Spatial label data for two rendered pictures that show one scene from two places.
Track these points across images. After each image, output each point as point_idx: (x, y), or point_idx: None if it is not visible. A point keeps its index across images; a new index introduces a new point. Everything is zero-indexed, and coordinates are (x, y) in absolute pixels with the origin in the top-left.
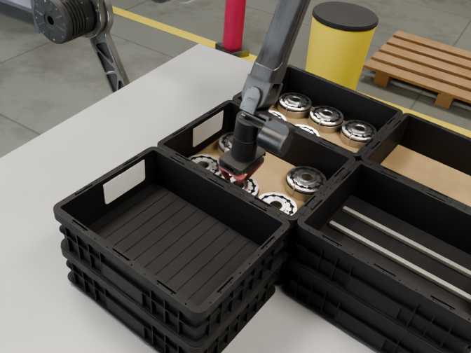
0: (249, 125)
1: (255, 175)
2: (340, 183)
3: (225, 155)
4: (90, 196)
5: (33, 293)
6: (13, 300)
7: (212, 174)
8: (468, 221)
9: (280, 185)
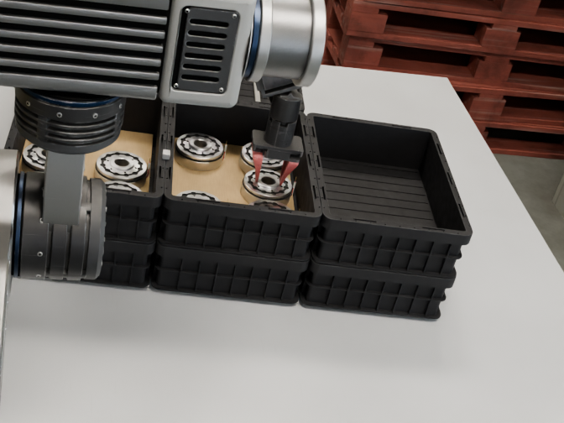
0: (298, 92)
1: (219, 192)
2: None
3: (295, 148)
4: None
5: (474, 334)
6: (493, 342)
7: (310, 166)
8: None
9: (213, 173)
